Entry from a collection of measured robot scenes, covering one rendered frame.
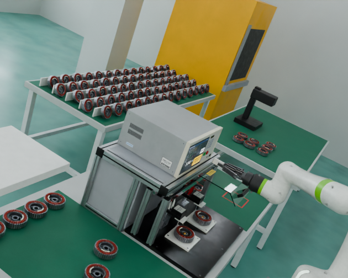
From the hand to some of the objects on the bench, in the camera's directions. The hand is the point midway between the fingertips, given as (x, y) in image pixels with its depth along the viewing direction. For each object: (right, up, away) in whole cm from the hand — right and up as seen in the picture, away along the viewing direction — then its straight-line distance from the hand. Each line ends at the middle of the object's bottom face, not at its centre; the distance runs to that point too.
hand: (218, 162), depth 228 cm
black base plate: (-16, -40, +8) cm, 44 cm away
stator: (-8, -35, +17) cm, 40 cm away
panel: (-35, -27, +16) cm, 47 cm away
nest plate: (-20, -41, -3) cm, 46 cm away
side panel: (-63, -29, -7) cm, 70 cm away
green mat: (-64, -43, -40) cm, 87 cm away
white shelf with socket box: (-105, -32, -51) cm, 121 cm away
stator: (-58, -41, -31) cm, 77 cm away
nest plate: (-9, -36, +18) cm, 41 cm away
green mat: (-4, -17, +71) cm, 73 cm away
